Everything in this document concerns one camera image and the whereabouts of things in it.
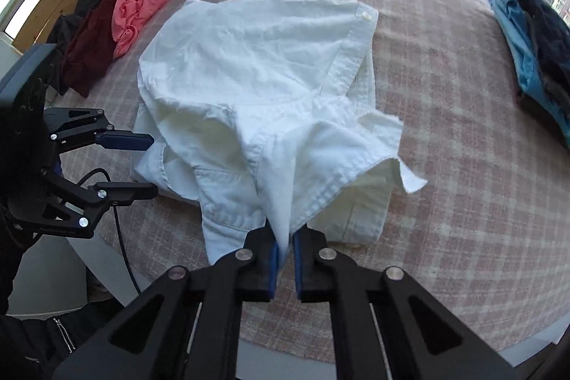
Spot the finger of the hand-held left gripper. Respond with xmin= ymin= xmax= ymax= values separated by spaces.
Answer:
xmin=45 ymin=108 xmax=155 ymax=155
xmin=48 ymin=174 xmax=159 ymax=240

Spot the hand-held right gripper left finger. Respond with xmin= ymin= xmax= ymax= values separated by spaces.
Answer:
xmin=53 ymin=226 xmax=282 ymax=380

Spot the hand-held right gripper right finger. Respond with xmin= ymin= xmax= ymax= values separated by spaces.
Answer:
xmin=291 ymin=226 xmax=519 ymax=380

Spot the white shirt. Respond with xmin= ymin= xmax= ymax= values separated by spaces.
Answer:
xmin=133 ymin=0 xmax=429 ymax=266

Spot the dark red garment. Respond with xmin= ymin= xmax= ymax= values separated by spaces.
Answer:
xmin=60 ymin=0 xmax=117 ymax=98

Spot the pink garment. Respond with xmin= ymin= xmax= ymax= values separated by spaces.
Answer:
xmin=107 ymin=0 xmax=171 ymax=60

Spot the pink plaid tablecloth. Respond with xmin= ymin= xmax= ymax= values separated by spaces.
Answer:
xmin=58 ymin=0 xmax=570 ymax=367

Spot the person's black jacket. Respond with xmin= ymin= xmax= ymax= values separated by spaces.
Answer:
xmin=0 ymin=229 xmax=130 ymax=380

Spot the blue garment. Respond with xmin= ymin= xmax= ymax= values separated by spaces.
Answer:
xmin=486 ymin=0 xmax=570 ymax=127

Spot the navy garment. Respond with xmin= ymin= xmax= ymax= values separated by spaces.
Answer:
xmin=512 ymin=0 xmax=570 ymax=96

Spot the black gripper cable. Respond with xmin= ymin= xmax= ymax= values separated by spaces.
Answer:
xmin=78 ymin=168 xmax=143 ymax=296

